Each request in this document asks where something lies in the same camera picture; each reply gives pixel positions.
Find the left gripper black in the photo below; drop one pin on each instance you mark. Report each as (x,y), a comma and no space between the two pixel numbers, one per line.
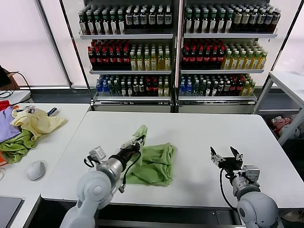
(129,153)

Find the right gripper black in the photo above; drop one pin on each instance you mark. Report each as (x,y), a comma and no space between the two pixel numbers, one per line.
(231,164)

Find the light green button shirt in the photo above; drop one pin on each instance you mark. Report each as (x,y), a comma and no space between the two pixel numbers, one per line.
(156,164)

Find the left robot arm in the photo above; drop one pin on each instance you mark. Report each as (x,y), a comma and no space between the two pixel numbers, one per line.
(95,190)

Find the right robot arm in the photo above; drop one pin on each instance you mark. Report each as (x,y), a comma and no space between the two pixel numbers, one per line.
(256,209)

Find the pink clothes pile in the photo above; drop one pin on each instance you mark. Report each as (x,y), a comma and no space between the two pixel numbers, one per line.
(282,121)

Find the yellow drink bottle green cap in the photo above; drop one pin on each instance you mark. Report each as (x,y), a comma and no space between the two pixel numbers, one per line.
(256,62)
(168,62)
(133,62)
(263,61)
(140,62)
(147,62)
(161,62)
(241,62)
(249,62)
(227,62)
(154,62)
(234,62)

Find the blue white striped cloth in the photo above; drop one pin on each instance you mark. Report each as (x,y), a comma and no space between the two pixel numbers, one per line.
(54,111)

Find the white metal side table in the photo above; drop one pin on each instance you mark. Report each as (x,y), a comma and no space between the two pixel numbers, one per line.
(285,78)

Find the pale yellow garment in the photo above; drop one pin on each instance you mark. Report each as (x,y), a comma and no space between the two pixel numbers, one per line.
(40,123)

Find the white computer mouse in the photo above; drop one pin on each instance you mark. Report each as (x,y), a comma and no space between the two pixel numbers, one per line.
(36,170)

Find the metal drink display shelf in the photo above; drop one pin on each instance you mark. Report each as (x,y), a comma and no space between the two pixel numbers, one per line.
(133,36)
(228,35)

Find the white printed garment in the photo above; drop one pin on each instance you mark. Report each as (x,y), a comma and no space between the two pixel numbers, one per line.
(31,110)

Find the crumpled green garment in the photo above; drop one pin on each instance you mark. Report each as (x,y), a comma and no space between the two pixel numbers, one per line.
(16,146)

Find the lilac garment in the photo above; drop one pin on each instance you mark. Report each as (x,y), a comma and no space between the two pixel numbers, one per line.
(7,127)

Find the orange item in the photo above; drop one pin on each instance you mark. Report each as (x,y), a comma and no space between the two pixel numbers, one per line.
(2,161)

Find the red garment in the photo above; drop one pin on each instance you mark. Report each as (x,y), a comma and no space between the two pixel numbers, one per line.
(4,105)

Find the brown cardboard piece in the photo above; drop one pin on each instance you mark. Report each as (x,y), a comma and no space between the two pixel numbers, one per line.
(12,75)

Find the grey laptop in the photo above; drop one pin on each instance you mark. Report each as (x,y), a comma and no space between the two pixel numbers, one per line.
(9,211)

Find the black monitor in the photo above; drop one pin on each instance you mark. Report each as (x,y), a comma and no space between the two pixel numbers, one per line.
(4,76)

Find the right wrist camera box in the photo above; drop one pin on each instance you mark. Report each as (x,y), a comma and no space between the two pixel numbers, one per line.
(251,173)

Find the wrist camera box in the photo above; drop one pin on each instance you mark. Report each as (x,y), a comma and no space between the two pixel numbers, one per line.
(251,173)
(97,154)

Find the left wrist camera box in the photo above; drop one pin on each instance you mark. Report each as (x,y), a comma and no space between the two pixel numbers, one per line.
(97,154)

